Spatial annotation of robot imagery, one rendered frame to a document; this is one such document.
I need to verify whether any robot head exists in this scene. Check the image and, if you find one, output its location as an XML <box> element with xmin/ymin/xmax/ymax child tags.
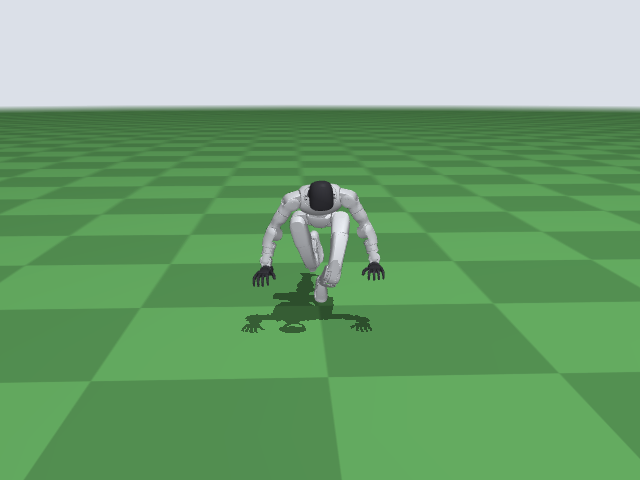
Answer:
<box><xmin>306</xmin><ymin>181</ymin><xmax>335</xmax><ymax>211</ymax></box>

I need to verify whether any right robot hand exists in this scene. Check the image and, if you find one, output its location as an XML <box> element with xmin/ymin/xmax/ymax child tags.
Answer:
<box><xmin>253</xmin><ymin>265</ymin><xmax>276</xmax><ymax>287</ymax></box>

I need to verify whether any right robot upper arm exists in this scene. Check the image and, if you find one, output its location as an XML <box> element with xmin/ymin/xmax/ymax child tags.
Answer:
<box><xmin>266</xmin><ymin>190</ymin><xmax>301</xmax><ymax>241</ymax></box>

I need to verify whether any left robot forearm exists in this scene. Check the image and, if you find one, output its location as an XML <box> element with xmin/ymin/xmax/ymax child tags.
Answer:
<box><xmin>364</xmin><ymin>225</ymin><xmax>380</xmax><ymax>263</ymax></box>

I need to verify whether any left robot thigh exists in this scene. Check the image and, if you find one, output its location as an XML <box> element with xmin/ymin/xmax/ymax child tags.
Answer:
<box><xmin>323</xmin><ymin>211</ymin><xmax>350</xmax><ymax>284</ymax></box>

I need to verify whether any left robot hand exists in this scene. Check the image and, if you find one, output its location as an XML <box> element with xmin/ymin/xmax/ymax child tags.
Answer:
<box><xmin>362</xmin><ymin>262</ymin><xmax>385</xmax><ymax>281</ymax></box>

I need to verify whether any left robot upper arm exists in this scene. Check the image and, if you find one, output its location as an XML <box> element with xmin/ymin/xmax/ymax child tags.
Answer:
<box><xmin>340</xmin><ymin>188</ymin><xmax>373</xmax><ymax>239</ymax></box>

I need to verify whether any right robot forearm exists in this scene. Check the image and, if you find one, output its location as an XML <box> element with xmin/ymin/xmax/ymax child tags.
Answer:
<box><xmin>260</xmin><ymin>227</ymin><xmax>276</xmax><ymax>276</ymax></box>

